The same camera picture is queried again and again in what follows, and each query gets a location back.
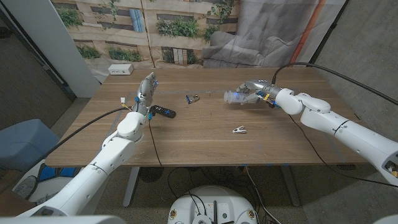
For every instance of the white power strip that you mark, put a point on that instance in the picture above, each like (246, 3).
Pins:
(120, 69)

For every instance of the grey table leg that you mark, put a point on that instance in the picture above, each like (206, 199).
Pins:
(291, 186)

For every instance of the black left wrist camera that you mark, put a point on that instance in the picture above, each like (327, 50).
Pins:
(152, 112)

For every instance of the white partition panel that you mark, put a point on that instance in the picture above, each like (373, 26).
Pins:
(53, 37)

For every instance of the grey sneaker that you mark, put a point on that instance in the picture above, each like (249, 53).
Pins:
(26, 186)

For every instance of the printed fabric backdrop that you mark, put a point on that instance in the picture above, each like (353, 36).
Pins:
(186, 46)

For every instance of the black TV remote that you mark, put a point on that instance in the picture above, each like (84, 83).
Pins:
(166, 112)

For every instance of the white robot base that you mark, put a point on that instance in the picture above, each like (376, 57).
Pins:
(214, 196)

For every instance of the small white clip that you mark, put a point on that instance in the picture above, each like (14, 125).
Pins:
(239, 130)

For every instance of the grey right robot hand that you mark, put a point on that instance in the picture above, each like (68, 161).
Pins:
(261, 88)

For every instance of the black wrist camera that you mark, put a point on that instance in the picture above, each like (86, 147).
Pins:
(152, 112)
(272, 104)

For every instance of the blue grey upholstered seat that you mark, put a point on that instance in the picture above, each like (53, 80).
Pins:
(25, 143)

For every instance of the white table leg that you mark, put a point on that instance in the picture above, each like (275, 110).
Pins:
(130, 186)

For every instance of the large clear plastic syringe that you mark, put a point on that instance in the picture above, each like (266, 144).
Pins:
(231, 97)

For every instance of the black backdrop frame pole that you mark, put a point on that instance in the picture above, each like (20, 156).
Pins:
(327, 34)

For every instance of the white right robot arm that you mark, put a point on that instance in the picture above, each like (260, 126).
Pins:
(351, 133)

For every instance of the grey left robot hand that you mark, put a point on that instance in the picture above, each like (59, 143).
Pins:
(145, 93)

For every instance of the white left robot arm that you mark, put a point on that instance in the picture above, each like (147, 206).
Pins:
(102, 161)

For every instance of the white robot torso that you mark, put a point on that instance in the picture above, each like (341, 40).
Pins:
(62, 220)

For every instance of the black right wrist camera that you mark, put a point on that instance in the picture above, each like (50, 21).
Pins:
(272, 104)

